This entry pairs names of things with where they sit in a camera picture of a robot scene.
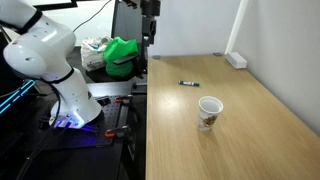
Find blue LED light strip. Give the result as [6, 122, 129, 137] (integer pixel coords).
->
[0, 79, 37, 115]

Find green whiteboard marker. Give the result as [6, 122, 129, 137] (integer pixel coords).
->
[178, 80, 201, 88]

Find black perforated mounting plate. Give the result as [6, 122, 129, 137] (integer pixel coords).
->
[39, 95, 131, 149]

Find white rectangular plastic box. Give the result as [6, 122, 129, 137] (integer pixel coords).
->
[224, 51, 248, 70]

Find green plastic bag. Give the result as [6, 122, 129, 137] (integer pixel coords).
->
[103, 36, 139, 78]

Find thin black hanging cable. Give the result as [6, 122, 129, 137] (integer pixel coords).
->
[72, 0, 113, 33]

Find orange handled black clamp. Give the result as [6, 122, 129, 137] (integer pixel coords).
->
[114, 95, 134, 104]
[104, 125, 131, 139]

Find black horizontal bar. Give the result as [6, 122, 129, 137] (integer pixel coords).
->
[33, 0, 79, 11]

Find black robot base cable bundle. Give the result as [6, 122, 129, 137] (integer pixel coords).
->
[14, 83, 63, 180]

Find white wall cable conduit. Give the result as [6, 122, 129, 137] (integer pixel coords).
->
[225, 0, 250, 55]

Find black upright panel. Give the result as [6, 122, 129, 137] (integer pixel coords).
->
[110, 0, 148, 43]

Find black camera on stand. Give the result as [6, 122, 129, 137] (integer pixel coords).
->
[139, 0, 162, 78]

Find white printed plastic bag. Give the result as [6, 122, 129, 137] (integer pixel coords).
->
[80, 35, 114, 72]

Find white printed paper cup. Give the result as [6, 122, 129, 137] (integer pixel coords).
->
[197, 95, 224, 133]

